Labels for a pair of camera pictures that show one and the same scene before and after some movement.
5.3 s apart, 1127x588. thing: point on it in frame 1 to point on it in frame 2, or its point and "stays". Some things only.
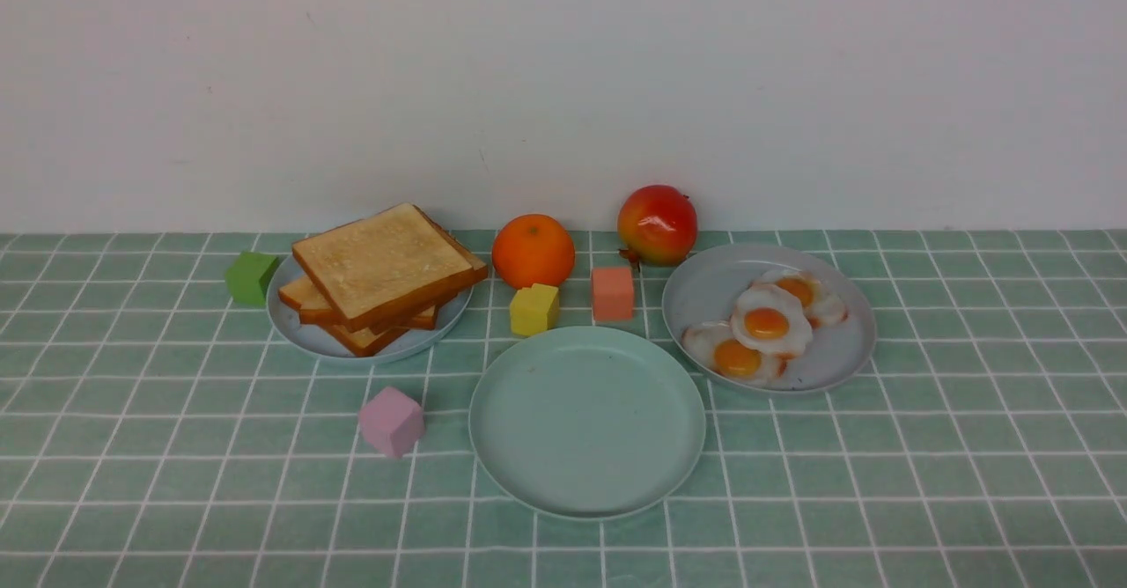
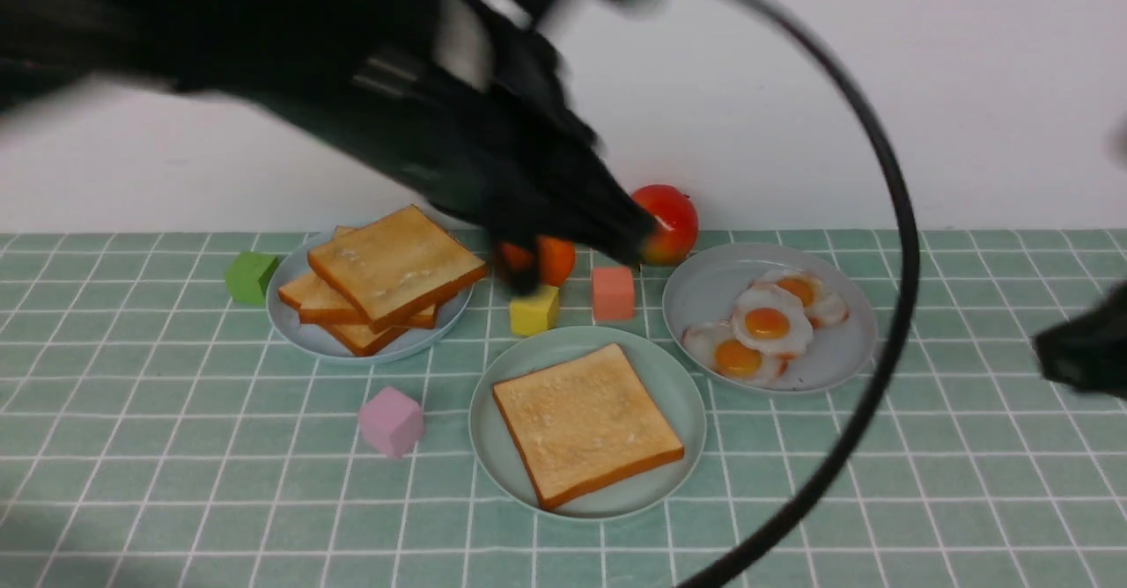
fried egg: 771,318 stays
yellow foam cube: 534,310 stays
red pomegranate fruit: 658,224 stays
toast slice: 311,311 to 396,267
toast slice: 386,266 to 584,425
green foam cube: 247,276 stays
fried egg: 824,307 stays
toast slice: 368,341 stays
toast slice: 328,317 to 395,268
